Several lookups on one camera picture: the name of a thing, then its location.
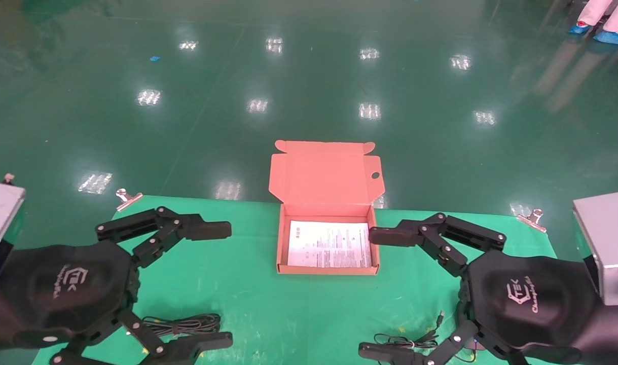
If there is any thin black USB cable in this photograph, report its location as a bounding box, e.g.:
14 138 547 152
374 310 480 363

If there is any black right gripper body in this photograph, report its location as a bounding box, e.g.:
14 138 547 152
460 250 618 365

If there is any metal binder clip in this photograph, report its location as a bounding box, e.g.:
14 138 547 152
116 188 143 212
516 208 548 233

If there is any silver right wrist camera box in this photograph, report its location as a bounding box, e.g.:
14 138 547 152
572 191 618 307

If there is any green table cloth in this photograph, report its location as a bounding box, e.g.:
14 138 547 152
32 195 561 365

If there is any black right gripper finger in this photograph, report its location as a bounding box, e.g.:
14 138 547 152
358 318 481 365
368 212 507 277

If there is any open brown cardboard box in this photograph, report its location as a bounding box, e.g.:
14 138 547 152
268 140 386 276

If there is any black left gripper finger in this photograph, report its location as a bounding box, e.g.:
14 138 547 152
96 206 233 269
50 309 234 365

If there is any white printed instruction sheet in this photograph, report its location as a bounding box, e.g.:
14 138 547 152
287 222 373 269

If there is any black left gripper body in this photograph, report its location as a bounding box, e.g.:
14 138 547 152
0 241 140 351

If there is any black data cable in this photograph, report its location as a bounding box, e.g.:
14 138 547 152
124 313 223 340

